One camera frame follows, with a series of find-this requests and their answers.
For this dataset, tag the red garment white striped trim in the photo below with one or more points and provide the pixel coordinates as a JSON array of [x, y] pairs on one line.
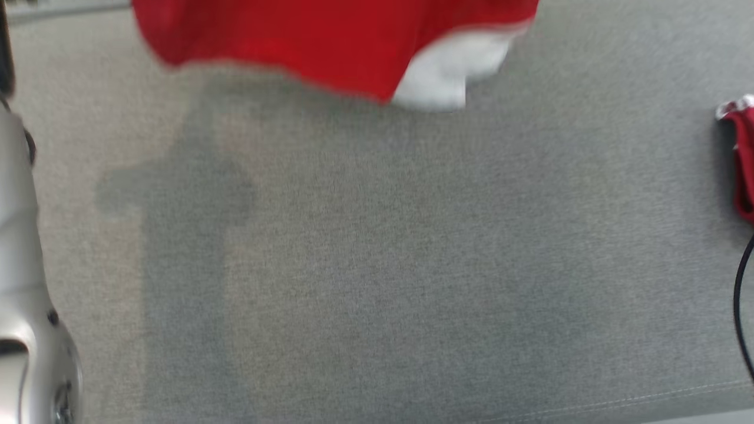
[[294, 41]]

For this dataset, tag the folded red garment white trim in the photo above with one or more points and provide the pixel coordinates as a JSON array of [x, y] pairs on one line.
[[745, 171]]

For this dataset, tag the grey fabric sofa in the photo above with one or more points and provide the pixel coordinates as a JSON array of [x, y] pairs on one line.
[[412, 265]]

